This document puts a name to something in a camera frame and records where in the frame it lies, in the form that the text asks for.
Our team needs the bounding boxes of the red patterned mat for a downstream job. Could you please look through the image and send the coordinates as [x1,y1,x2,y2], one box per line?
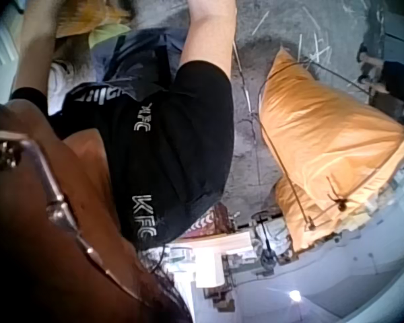
[184,202,237,240]

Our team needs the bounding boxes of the person's legs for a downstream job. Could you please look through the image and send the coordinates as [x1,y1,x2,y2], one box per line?
[90,26,193,99]

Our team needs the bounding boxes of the large orange sack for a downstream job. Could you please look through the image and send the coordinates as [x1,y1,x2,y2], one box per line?
[257,46,404,254]

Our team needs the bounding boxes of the scattered thin white sticks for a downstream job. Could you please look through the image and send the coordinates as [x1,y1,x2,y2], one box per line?
[250,6,334,65]

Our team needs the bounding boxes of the light green cloth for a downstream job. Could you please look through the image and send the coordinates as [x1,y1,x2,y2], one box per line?
[88,23,132,48]

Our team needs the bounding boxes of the white cloth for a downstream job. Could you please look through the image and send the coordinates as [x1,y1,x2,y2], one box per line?
[48,59,88,114]

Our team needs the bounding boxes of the orange cloth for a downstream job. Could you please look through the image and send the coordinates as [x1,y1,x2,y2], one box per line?
[55,0,133,38]

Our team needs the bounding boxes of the dark furniture with clutter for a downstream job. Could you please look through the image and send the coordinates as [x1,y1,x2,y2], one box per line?
[356,0,404,126]

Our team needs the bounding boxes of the black machine with cable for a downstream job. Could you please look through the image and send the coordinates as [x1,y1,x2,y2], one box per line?
[250,211,281,274]

